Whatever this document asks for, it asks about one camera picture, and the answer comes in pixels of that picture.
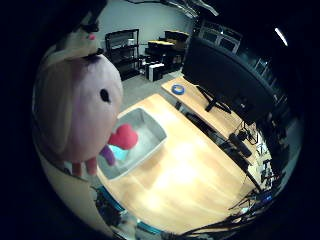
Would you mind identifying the blue tape roll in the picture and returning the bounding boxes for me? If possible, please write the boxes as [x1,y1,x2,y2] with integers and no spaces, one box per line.
[171,83,186,96]

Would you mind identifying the grey plastic bin container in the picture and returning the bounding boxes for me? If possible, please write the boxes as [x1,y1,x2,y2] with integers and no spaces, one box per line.
[96,107,168,182]

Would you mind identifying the teal soft toy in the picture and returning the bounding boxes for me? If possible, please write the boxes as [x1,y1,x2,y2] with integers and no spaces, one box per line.
[109,144,130,162]

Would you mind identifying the pink axolotl plush toy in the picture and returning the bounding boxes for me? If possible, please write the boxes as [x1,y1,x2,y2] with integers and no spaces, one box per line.
[33,52,140,178]

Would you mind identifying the black computer monitor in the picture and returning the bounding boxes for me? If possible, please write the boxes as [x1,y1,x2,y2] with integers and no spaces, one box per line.
[182,35,278,125]

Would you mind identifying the black power strip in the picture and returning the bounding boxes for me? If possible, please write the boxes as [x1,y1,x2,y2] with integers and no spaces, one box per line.
[228,132,254,159]

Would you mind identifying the black yellow storage crates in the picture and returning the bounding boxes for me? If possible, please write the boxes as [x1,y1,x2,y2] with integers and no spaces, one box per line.
[145,29,190,69]

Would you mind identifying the black metal shelf rack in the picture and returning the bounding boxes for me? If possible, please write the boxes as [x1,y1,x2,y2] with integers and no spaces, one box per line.
[104,28,142,82]

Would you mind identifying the black monitor stand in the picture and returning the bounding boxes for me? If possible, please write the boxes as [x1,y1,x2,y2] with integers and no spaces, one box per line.
[195,84,232,115]

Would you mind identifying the light wooden desk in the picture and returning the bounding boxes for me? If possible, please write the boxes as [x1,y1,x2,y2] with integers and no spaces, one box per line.
[161,76,264,168]

